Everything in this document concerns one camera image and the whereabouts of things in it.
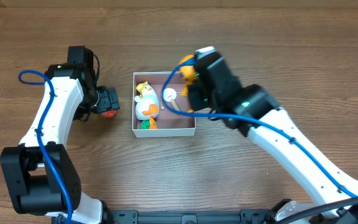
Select orange rubber dog toy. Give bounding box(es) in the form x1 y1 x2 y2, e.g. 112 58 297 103
179 55 198 113

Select white wooden rattle drum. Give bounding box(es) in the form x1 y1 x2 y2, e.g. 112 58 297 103
162 88 180 111

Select white plush duck toy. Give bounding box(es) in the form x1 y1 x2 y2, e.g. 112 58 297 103
134 81 160 129

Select green round plastic cap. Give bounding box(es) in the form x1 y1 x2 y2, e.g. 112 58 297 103
140 119 157 129

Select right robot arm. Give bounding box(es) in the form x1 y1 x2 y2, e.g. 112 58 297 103
188 82 358 223

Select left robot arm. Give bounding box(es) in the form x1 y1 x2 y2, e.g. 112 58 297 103
0 61 115 223

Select red ball toy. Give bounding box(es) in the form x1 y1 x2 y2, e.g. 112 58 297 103
101 110 117 118

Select white square cardboard box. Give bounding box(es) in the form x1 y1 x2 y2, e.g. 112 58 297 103
132 72 196 138

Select left blue cable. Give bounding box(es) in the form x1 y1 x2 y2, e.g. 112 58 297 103
17 70 74 224

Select blue cable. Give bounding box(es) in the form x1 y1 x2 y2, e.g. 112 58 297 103
160 56 358 213
17 70 74 224

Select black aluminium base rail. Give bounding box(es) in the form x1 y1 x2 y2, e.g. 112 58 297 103
101 209 277 224

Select right blue cable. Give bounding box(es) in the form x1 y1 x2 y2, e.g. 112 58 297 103
160 56 358 213

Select thick black cable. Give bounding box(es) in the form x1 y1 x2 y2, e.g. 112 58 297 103
273 192 358 224

